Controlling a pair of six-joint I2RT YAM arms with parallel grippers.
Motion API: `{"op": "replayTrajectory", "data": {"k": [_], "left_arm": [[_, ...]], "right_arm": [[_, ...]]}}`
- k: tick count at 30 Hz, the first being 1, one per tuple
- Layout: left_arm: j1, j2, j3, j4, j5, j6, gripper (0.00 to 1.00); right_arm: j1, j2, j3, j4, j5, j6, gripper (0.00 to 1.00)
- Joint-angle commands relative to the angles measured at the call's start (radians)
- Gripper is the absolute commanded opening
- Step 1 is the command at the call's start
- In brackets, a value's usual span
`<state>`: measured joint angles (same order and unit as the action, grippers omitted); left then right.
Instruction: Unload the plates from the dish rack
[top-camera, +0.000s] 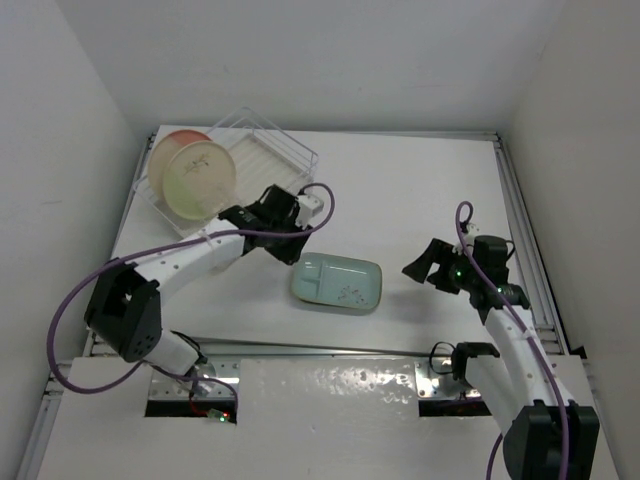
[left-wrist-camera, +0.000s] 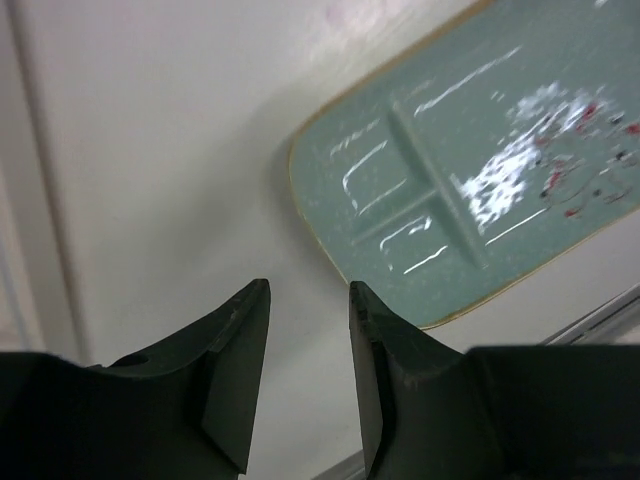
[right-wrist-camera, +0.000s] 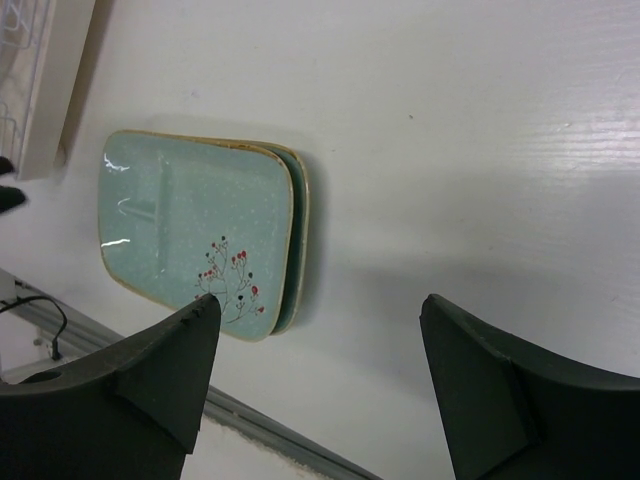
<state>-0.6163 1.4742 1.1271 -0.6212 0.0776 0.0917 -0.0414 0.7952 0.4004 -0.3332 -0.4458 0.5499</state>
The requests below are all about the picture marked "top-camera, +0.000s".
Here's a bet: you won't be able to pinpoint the white front cover board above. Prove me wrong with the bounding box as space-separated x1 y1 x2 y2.
13 355 621 480

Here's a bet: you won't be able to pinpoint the aluminium table frame rails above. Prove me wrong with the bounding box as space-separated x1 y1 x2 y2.
492 130 569 354

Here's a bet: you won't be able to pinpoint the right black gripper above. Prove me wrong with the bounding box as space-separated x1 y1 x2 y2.
403 238 479 294

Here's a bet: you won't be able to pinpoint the teal dotted rectangular plate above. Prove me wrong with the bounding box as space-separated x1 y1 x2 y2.
290 251 384 314

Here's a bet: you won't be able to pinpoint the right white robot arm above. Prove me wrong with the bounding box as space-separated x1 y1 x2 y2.
402 235 600 479

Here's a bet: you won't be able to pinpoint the pink and cream round plate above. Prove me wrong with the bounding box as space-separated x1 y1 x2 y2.
147 129 210 200

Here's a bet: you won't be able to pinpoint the purple cable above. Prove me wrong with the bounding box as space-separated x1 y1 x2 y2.
47 182 335 419
454 200 571 480

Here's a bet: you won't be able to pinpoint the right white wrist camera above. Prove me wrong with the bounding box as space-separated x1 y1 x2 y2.
453 223 480 255

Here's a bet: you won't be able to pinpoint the teal divided rectangular plate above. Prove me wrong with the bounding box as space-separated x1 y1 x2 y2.
289 259 386 317

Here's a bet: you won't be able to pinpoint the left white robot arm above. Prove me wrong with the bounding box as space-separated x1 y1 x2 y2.
85 185 324 376

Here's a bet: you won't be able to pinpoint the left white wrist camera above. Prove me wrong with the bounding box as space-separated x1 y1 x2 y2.
295 194 324 228

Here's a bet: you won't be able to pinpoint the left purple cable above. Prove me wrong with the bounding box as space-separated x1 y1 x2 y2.
47 182 335 419

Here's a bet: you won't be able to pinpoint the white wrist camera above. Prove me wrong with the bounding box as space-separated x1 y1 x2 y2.
453 223 480 255
295 194 324 228

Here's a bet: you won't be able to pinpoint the green and cream round plate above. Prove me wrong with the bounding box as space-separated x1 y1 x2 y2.
162 141 237 221

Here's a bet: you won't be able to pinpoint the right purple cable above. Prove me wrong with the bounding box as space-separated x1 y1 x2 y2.
454 200 571 480

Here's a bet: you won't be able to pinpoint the clear wire dish rack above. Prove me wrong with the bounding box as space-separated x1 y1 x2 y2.
128 107 318 240

